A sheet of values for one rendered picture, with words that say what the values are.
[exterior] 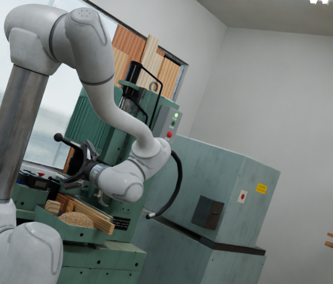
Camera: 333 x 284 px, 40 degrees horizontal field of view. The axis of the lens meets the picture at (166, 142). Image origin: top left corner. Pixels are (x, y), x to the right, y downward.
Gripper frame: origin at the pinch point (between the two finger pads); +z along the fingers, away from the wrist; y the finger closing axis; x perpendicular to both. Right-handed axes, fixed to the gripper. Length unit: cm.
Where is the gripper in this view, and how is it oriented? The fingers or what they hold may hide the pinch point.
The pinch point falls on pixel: (66, 159)
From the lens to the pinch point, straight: 183.5
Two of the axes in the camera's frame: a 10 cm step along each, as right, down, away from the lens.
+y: 4.2, -9.0, 1.2
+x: -5.7, -3.7, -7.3
